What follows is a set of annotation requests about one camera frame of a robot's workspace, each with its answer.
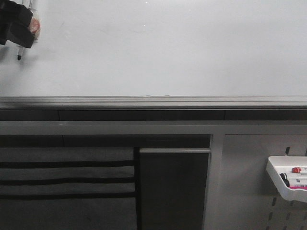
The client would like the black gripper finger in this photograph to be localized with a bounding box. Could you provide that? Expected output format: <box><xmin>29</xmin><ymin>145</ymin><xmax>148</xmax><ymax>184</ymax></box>
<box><xmin>0</xmin><ymin>0</ymin><xmax>34</xmax><ymax>48</ymax></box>

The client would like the white whiteboard marker black tip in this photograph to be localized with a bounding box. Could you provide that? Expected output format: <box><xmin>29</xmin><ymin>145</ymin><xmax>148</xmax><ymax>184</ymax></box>
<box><xmin>17</xmin><ymin>0</ymin><xmax>36</xmax><ymax>61</ymax></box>

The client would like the white whiteboard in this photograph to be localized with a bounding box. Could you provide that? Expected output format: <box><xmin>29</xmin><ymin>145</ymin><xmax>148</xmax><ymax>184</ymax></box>
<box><xmin>0</xmin><ymin>0</ymin><xmax>307</xmax><ymax>96</ymax></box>

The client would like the grey aluminium whiteboard tray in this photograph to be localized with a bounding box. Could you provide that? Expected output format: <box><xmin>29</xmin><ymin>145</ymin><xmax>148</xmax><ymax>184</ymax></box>
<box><xmin>0</xmin><ymin>96</ymin><xmax>307</xmax><ymax>110</ymax></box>

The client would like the grey fabric pocket organizer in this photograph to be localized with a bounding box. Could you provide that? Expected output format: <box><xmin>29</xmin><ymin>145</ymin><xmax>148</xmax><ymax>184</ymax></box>
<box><xmin>0</xmin><ymin>147</ymin><xmax>142</xmax><ymax>230</ymax></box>

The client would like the grey pegboard panel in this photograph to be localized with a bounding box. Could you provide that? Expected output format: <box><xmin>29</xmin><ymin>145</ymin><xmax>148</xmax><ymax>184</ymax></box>
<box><xmin>203</xmin><ymin>135</ymin><xmax>307</xmax><ymax>230</ymax></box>

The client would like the black capped marker in tray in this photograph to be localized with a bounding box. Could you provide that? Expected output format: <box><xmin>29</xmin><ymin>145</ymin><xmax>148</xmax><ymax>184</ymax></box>
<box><xmin>279</xmin><ymin>172</ymin><xmax>307</xmax><ymax>186</ymax></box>

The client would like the white plastic tray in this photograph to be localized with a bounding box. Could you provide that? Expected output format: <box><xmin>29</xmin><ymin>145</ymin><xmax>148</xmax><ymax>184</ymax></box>
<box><xmin>266</xmin><ymin>156</ymin><xmax>307</xmax><ymax>203</ymax></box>

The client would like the red capped marker in tray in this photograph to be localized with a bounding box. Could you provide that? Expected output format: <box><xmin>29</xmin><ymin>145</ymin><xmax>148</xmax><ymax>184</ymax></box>
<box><xmin>292</xmin><ymin>167</ymin><xmax>307</xmax><ymax>175</ymax></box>

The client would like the pink labelled marker in tray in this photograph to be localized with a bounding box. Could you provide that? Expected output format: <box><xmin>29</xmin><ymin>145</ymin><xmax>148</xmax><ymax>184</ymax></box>
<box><xmin>289</xmin><ymin>184</ymin><xmax>307</xmax><ymax>190</ymax></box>

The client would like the dark grey panel with rail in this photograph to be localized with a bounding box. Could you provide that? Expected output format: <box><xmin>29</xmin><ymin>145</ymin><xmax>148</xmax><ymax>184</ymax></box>
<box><xmin>140</xmin><ymin>150</ymin><xmax>209</xmax><ymax>230</ymax></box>

